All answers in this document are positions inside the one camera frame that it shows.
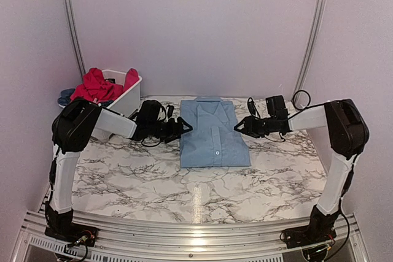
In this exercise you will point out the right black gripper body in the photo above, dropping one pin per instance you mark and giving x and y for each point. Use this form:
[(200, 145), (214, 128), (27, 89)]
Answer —
[(259, 129)]

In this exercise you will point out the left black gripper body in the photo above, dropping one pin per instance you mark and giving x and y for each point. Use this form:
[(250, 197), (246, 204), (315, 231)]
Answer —
[(164, 132)]

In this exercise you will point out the light blue button shirt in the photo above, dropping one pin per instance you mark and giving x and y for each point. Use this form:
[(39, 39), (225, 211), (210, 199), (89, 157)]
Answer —
[(213, 142)]

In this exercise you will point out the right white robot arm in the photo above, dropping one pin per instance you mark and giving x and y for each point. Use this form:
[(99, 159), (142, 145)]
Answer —
[(348, 134)]

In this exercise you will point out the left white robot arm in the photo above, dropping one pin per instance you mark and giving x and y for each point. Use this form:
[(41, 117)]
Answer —
[(71, 132)]

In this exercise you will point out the white plastic laundry bin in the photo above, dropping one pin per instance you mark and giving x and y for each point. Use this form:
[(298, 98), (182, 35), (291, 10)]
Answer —
[(122, 99)]

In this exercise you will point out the red garment in bin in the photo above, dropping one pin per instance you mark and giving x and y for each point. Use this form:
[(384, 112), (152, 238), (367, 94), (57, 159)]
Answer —
[(103, 86)]

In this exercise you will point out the dark blue garment in bin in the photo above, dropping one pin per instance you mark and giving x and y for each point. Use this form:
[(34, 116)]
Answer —
[(65, 99)]

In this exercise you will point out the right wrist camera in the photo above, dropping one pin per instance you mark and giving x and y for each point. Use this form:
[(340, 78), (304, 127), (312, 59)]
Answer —
[(252, 108)]

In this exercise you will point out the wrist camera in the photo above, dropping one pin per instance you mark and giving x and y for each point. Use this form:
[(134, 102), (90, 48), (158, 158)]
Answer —
[(252, 108), (169, 112)]

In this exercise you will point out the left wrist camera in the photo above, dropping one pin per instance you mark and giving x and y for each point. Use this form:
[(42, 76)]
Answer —
[(169, 112)]

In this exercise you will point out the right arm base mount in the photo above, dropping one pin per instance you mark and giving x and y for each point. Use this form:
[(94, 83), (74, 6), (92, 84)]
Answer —
[(303, 236)]

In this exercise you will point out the front aluminium rail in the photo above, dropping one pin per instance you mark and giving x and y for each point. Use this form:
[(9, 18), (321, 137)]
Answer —
[(134, 240)]

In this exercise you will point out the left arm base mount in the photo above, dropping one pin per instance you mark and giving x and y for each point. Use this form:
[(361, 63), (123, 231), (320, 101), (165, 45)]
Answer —
[(73, 233)]

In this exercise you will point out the right aluminium frame post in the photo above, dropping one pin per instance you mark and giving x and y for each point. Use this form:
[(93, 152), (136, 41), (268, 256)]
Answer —
[(310, 45)]

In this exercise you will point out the aluminium frame post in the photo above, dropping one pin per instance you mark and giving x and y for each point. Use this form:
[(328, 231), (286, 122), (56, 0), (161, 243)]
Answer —
[(74, 37), (310, 45)]

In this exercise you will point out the left aluminium frame post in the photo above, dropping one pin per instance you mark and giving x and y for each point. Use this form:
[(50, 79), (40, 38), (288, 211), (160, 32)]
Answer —
[(74, 37)]

